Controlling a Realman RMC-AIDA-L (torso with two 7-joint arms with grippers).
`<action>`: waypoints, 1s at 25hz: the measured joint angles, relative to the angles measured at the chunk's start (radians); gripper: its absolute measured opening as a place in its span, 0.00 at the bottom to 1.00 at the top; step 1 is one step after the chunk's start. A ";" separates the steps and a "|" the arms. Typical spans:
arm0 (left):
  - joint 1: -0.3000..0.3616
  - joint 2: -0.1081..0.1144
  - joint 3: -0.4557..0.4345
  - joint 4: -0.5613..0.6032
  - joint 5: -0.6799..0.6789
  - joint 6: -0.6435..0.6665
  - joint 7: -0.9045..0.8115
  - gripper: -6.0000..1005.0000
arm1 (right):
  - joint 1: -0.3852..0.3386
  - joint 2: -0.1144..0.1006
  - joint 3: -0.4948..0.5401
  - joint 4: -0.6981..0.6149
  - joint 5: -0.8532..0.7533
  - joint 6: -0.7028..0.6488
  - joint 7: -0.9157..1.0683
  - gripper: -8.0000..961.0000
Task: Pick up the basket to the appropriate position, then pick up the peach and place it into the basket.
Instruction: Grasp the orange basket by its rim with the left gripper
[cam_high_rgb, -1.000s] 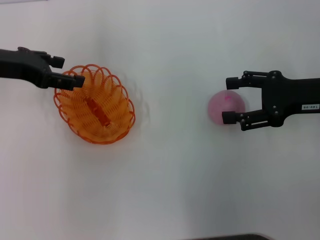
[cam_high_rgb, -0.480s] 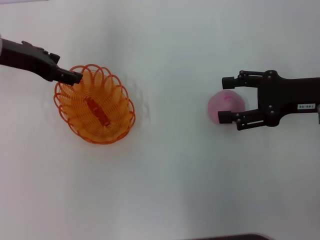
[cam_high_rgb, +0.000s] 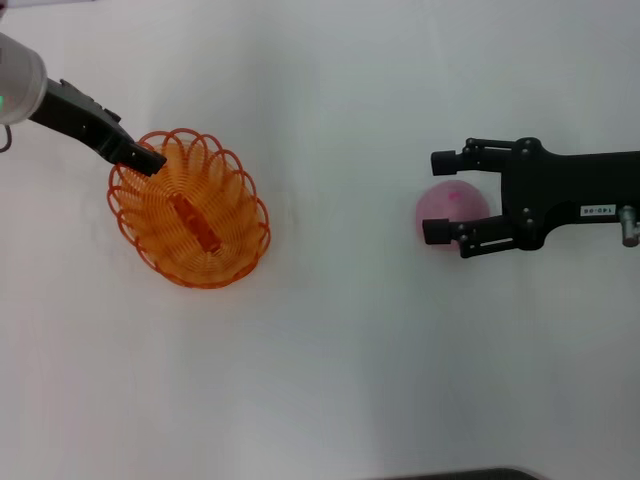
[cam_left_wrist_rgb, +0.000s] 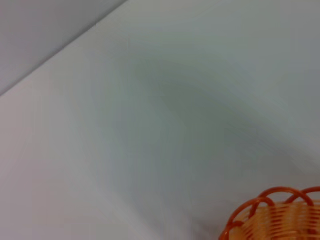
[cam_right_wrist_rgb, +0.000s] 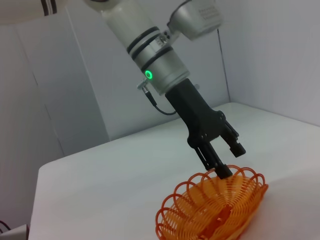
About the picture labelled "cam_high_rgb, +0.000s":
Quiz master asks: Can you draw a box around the orange woven plastic basket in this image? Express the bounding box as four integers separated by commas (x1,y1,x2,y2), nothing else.
103,128,272,290

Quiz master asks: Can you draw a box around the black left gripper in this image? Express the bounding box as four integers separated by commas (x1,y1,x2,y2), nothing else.
27,78,169,176

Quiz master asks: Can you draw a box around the pink peach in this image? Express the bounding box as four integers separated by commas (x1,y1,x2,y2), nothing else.
414,180,490,250

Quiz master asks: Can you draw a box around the silver metal plug connector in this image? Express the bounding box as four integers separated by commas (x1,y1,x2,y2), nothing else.
618,204,640,248

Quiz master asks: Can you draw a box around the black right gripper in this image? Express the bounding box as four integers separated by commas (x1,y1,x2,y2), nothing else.
422,137,640,260

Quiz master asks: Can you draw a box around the black robot torso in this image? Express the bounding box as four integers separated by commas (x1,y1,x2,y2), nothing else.
387,467,544,480

